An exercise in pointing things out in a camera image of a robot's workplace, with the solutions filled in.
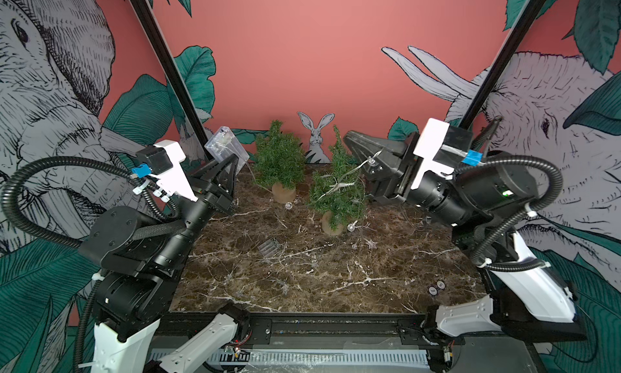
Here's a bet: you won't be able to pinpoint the black frame post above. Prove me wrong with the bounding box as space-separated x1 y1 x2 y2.
129 0 213 160
459 0 547 129

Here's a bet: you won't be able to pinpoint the white perforated strip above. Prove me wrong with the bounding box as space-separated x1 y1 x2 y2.
149 348 430 371

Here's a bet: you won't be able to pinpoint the black left frame post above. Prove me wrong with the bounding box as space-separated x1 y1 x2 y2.
129 0 213 160

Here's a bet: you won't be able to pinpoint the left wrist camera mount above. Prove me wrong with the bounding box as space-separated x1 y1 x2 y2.
132 140 198 203

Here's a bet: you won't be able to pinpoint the string light wire with bulbs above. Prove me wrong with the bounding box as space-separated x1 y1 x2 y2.
239 152 384 250

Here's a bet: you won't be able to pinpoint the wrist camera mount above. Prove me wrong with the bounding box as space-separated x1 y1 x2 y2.
132 140 198 203
404 119 483 190

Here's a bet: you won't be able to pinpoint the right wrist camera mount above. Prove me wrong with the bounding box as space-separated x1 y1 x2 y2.
404 119 483 190

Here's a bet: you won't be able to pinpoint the black right frame post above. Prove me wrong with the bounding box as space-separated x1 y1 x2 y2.
459 0 547 129

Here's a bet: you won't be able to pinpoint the mini christmas tree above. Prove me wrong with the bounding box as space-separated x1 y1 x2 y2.
309 127 367 237
254 120 306 204

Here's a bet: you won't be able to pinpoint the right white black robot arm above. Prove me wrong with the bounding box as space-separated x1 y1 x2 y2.
344 127 587 343

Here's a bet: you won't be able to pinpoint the clear string light battery box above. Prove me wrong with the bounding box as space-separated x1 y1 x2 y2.
205 126 250 174

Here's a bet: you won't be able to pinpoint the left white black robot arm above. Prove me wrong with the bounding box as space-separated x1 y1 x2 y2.
1 153 252 372

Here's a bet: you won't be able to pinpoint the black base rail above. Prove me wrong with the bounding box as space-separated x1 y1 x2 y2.
159 312 452 347

